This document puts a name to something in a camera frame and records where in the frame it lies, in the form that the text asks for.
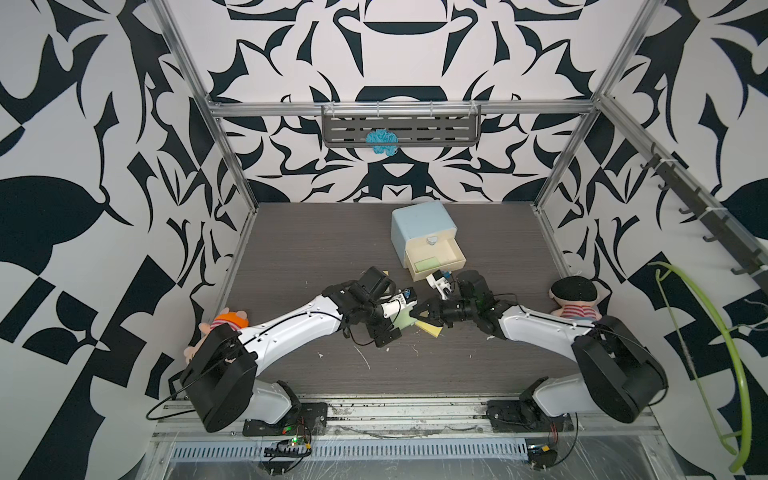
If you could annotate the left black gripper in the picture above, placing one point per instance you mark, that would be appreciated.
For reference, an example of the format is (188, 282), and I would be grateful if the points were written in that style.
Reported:
(379, 331)

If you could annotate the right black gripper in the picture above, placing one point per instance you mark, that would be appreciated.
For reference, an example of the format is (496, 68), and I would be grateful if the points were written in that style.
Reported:
(435, 311)

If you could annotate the light blue drawer box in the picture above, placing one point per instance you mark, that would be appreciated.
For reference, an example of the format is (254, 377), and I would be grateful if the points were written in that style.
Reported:
(426, 219)

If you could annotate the green sticky pad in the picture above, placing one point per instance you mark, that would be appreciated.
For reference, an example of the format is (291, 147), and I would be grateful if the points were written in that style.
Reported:
(427, 264)
(404, 319)

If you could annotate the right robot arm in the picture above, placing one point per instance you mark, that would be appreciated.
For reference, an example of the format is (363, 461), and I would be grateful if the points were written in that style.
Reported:
(616, 375)

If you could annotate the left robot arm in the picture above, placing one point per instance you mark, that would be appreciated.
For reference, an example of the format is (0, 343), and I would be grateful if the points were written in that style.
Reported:
(221, 377)

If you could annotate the yellow sticky pad right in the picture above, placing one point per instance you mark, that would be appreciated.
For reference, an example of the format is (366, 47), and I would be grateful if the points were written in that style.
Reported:
(432, 330)

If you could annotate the plush doll black hair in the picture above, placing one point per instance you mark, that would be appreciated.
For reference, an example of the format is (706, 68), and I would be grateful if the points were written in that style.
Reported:
(577, 298)

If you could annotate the teal crumpled object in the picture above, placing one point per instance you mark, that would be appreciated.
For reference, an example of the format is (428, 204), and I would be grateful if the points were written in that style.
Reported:
(382, 142)

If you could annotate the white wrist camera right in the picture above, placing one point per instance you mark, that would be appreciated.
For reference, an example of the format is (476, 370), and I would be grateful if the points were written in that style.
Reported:
(442, 282)

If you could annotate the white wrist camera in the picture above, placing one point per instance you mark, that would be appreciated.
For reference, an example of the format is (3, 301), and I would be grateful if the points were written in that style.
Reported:
(400, 302)
(442, 282)

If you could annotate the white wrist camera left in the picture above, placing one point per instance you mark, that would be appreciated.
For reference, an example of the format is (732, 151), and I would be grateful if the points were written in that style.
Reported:
(400, 302)

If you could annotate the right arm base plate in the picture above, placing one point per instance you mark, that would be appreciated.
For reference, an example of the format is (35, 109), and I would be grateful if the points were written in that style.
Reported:
(524, 416)

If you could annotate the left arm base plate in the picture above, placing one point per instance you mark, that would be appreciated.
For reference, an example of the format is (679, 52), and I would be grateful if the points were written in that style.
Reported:
(309, 417)

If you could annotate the white cable duct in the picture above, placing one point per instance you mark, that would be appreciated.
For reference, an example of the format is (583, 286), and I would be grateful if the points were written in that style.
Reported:
(514, 449)

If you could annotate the grey wall shelf rack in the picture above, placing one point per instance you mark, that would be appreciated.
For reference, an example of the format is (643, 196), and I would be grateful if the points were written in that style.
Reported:
(415, 126)

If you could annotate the black hook rail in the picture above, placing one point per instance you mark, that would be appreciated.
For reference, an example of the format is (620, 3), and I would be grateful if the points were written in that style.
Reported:
(723, 226)

